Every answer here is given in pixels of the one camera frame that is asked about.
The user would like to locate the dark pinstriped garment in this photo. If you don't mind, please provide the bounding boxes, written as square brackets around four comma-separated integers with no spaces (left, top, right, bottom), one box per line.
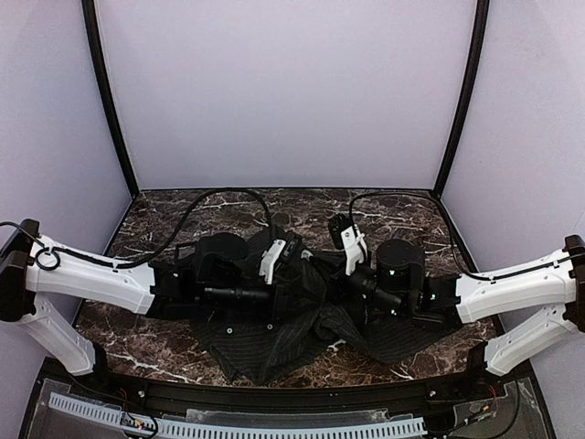
[189,261,453,385]

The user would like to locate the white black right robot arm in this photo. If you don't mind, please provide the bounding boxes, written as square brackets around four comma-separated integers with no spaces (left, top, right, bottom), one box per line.
[330,235,584,376]

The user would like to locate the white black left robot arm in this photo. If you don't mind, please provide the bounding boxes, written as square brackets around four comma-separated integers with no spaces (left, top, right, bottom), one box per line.
[1,219,302,376]

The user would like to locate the black square box rear left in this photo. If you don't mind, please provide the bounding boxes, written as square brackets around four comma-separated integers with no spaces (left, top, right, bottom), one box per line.
[174,241,197,262]

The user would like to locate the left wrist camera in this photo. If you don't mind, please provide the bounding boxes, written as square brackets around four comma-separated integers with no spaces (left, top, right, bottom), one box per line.
[259,237,302,285]

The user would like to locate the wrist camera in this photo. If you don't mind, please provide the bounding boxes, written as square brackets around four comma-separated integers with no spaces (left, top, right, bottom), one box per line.
[259,237,302,285]
[328,214,368,276]

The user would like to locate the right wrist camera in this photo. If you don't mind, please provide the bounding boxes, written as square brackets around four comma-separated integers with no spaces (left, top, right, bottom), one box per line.
[328,214,368,276]

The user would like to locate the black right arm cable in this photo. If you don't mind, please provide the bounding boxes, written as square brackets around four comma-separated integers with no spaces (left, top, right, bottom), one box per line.
[347,189,585,278]

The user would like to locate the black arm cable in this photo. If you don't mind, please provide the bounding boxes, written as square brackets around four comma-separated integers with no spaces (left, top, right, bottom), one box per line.
[0,188,275,271]
[347,189,585,278]

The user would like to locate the black front table rail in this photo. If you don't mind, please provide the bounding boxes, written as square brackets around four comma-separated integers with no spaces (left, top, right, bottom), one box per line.
[58,371,504,414]

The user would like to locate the white slotted cable duct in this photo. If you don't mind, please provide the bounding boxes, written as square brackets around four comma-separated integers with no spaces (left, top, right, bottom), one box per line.
[48,392,428,438]

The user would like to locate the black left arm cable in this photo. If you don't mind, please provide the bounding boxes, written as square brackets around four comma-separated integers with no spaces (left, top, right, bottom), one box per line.
[0,188,275,271]

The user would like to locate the black right frame post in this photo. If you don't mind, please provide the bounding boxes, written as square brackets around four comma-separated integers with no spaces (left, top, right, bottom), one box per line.
[432,0,491,199]

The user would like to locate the black frame post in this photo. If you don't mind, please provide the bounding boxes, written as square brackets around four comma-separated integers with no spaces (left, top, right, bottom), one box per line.
[80,0,140,199]
[432,0,491,199]

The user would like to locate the black left frame post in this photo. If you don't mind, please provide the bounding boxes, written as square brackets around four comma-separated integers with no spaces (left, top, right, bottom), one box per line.
[80,0,140,199]

